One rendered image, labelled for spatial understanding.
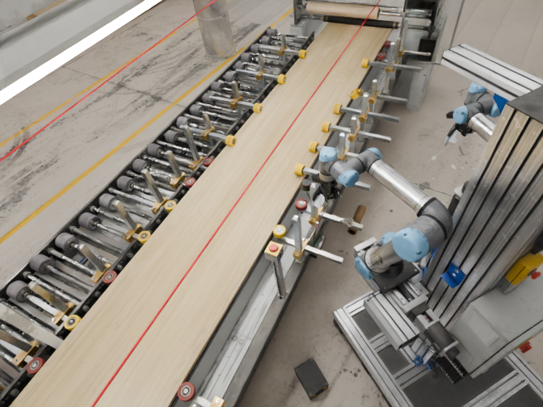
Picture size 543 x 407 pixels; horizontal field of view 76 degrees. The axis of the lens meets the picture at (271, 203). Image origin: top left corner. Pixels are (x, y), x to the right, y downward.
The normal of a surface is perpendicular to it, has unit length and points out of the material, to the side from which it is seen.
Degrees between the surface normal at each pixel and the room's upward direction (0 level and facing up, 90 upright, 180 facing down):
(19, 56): 61
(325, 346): 0
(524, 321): 0
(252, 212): 0
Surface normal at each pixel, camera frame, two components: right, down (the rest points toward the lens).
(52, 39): 0.72, -0.06
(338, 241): -0.11, -0.64
